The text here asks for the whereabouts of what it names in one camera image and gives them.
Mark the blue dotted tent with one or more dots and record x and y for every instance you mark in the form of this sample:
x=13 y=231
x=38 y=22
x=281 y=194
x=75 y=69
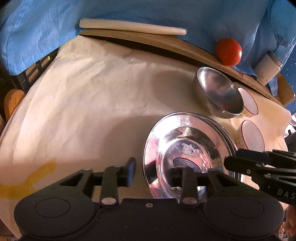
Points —
x=289 y=70

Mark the wooden shelf tray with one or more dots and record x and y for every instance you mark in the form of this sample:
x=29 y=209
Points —
x=285 y=94

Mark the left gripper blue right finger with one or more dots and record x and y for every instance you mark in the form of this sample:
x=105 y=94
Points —
x=185 y=178

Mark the red tomato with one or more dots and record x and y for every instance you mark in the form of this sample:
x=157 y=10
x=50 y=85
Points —
x=228 y=51

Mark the cream paper table cover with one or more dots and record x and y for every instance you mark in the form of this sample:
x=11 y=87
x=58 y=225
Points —
x=94 y=108

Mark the deep steel bowl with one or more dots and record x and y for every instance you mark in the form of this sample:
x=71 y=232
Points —
x=217 y=93

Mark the white rolling pin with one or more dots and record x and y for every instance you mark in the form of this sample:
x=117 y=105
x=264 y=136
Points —
x=131 y=26

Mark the large steel plate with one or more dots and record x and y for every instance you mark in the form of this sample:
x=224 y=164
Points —
x=218 y=144

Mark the white ceramic bowl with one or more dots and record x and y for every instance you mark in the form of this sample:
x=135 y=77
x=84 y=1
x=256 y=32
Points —
x=250 y=105
x=248 y=136

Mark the black plastic crate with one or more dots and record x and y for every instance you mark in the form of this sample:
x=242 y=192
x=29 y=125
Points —
x=27 y=78

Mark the dark steel plate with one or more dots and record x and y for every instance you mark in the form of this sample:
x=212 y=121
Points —
x=174 y=141

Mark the light blue hanging coat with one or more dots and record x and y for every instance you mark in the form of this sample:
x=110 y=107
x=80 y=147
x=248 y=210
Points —
x=32 y=29

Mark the white thermos cup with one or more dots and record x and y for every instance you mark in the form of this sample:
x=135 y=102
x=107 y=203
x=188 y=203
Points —
x=267 y=68

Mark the person's right hand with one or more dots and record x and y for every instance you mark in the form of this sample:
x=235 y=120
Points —
x=289 y=225

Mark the orange round object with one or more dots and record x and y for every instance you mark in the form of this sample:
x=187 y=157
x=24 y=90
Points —
x=11 y=101

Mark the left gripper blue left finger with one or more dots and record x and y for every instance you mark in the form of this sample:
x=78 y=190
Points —
x=114 y=177

